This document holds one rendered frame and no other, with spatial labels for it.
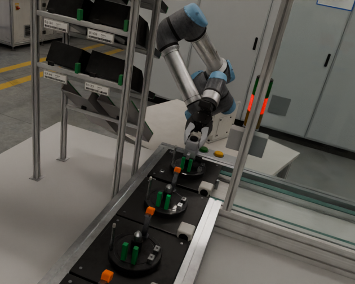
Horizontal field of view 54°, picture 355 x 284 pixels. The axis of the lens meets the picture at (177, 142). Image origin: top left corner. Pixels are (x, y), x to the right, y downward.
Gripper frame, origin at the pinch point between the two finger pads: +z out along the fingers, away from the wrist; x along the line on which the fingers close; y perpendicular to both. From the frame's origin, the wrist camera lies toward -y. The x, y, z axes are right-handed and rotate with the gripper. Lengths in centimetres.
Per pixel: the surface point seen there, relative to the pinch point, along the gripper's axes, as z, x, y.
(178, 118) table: -45, 24, 62
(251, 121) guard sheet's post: 0.7, -18.8, -24.7
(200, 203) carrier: 21.8, -10.0, -0.9
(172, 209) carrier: 29.1, -3.0, -8.8
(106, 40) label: -3.3, 27.3, -40.4
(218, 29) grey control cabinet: -244, 50, 177
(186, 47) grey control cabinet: -228, 85, 201
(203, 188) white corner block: 15.5, -8.9, 1.6
